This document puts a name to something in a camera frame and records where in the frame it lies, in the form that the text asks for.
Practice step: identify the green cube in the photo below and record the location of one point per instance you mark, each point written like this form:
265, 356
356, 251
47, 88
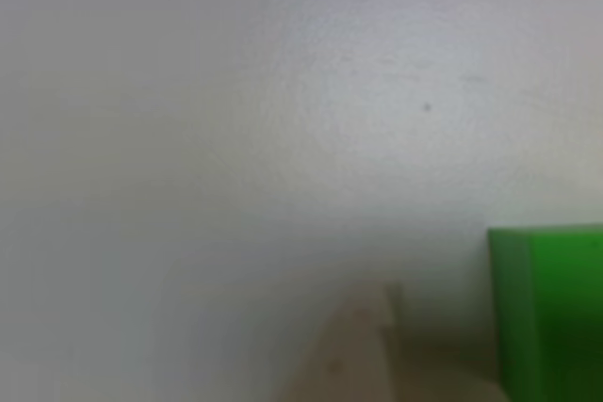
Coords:
556, 308

